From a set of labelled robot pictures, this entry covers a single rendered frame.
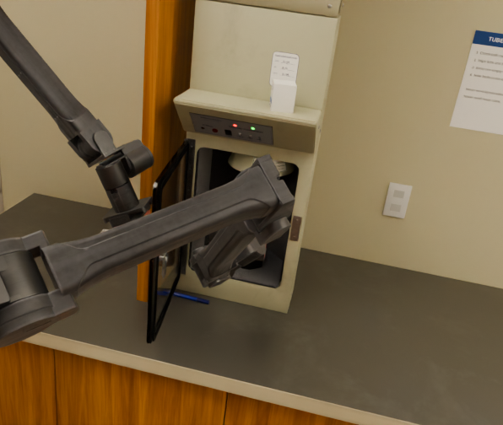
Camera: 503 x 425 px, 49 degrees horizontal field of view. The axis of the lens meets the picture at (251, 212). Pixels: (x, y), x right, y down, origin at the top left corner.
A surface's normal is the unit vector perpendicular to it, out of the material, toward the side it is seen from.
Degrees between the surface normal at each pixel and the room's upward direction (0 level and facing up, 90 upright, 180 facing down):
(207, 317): 0
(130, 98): 90
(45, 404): 90
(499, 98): 90
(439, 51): 90
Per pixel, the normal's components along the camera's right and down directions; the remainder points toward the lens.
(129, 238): 0.30, -0.36
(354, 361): 0.11, -0.90
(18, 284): 0.50, -0.44
